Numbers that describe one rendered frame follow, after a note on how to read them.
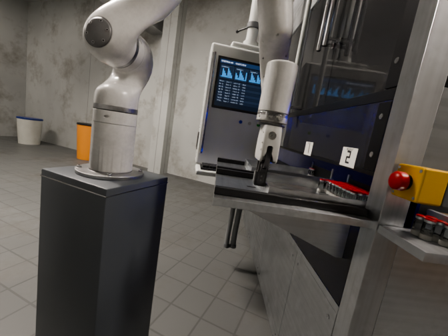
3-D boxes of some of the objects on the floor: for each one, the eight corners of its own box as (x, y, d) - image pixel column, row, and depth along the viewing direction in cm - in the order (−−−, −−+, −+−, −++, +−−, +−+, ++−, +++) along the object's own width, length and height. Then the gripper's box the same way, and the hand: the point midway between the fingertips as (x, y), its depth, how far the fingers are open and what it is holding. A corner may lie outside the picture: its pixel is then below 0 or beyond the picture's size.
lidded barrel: (47, 145, 584) (48, 120, 574) (23, 145, 537) (24, 118, 527) (34, 141, 602) (35, 117, 592) (10, 141, 555) (11, 115, 545)
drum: (105, 160, 514) (107, 126, 503) (85, 161, 471) (87, 125, 460) (89, 156, 531) (91, 123, 520) (69, 157, 489) (71, 121, 477)
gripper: (254, 119, 72) (243, 177, 75) (263, 117, 58) (249, 189, 60) (278, 124, 73) (266, 181, 76) (293, 123, 58) (277, 194, 61)
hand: (259, 178), depth 68 cm, fingers closed, pressing on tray
